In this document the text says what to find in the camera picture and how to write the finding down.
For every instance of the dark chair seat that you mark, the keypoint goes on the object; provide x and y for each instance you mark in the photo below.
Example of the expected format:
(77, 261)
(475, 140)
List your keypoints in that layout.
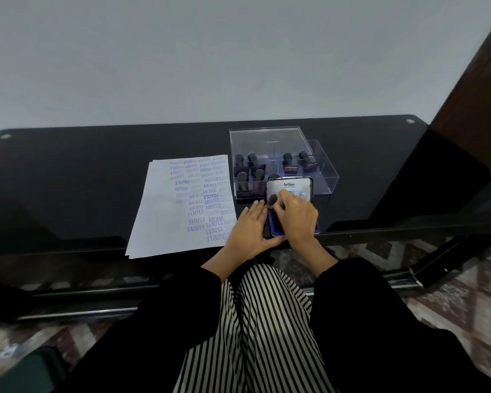
(20, 374)

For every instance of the person's left hand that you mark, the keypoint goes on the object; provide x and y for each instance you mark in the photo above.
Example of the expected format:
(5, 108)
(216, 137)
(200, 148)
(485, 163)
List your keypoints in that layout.
(247, 235)

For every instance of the cluster of rubber stamps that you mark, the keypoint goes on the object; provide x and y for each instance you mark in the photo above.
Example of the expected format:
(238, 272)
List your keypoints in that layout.
(252, 160)

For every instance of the person's right hand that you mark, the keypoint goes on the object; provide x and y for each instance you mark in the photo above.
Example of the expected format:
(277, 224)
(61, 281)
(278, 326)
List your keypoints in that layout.
(298, 218)

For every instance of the blue ink pad tin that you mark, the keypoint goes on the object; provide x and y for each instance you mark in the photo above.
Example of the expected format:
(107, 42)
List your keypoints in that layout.
(296, 186)

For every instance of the person's right thumb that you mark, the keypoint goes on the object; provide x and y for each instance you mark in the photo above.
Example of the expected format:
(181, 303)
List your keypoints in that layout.
(280, 208)

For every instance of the dark brown wooden door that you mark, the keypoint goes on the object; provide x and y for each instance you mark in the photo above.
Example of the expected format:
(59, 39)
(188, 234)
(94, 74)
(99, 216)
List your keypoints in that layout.
(480, 98)

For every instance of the black white striped trousers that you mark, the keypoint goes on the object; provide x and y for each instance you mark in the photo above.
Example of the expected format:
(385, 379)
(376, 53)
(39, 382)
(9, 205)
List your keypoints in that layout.
(270, 327)

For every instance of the black metal table frame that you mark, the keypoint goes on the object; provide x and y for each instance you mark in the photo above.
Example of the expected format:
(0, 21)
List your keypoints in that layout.
(86, 300)

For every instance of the person's left middle finger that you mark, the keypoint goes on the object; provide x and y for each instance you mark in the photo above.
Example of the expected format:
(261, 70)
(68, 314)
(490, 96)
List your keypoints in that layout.
(256, 214)

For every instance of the person's left thumb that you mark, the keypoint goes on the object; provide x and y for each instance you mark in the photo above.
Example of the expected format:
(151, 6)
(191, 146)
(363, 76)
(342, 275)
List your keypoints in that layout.
(276, 241)

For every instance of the person's left forearm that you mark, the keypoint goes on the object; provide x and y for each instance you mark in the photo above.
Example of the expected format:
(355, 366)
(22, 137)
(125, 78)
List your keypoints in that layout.
(159, 323)

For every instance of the person's left little finger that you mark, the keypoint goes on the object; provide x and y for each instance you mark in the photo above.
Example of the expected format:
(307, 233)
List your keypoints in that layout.
(241, 225)

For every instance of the person's right forearm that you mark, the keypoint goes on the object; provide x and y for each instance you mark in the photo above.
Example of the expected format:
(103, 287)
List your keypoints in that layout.
(376, 323)

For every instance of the clear plastic box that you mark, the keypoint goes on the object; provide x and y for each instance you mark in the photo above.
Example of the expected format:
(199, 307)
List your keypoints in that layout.
(266, 141)

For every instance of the white stamped paper sheet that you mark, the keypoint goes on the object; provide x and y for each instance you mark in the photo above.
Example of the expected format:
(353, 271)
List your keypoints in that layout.
(163, 208)

